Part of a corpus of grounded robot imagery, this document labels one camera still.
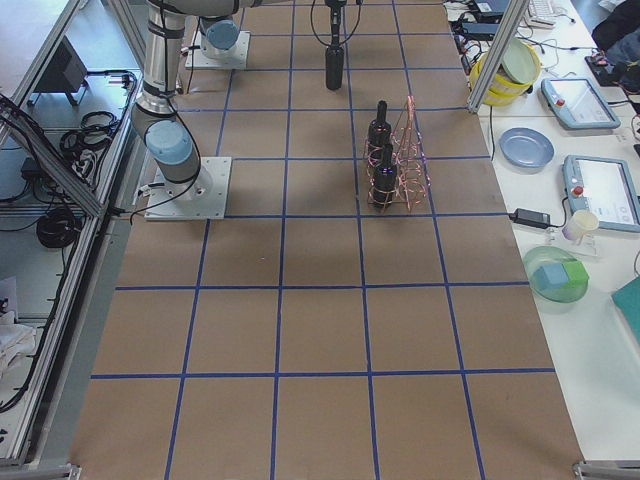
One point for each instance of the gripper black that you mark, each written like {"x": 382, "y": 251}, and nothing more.
{"x": 334, "y": 14}

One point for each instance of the dark wine bottle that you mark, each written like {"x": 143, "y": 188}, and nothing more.
{"x": 384, "y": 179}
{"x": 334, "y": 64}
{"x": 379, "y": 130}

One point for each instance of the dark wine bottle in basket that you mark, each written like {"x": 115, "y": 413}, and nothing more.
{"x": 384, "y": 179}

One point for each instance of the yellow rimmed wooden basket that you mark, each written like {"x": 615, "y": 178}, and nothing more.
{"x": 504, "y": 91}

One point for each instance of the light green plate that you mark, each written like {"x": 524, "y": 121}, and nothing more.
{"x": 518, "y": 63}

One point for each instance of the blue plate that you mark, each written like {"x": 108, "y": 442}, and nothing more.
{"x": 526, "y": 148}

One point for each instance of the teach pendant far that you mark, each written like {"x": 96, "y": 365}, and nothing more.
{"x": 578, "y": 104}

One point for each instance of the teach pendant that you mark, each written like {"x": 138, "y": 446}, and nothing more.
{"x": 604, "y": 187}
{"x": 578, "y": 104}

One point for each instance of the black power adapter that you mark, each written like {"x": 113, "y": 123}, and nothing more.
{"x": 530, "y": 218}

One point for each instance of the teach pendant near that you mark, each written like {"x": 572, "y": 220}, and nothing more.
{"x": 604, "y": 187}

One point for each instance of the paper cup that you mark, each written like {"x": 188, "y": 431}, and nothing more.
{"x": 581, "y": 223}

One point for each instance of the green bowl with blocks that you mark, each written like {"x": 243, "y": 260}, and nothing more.
{"x": 555, "y": 274}

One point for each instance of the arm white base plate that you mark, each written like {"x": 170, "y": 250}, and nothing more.
{"x": 204, "y": 56}
{"x": 206, "y": 199}

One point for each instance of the aluminium frame post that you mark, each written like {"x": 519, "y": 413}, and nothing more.
{"x": 506, "y": 31}

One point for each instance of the copper wire wine basket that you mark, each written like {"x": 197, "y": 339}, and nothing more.
{"x": 413, "y": 181}

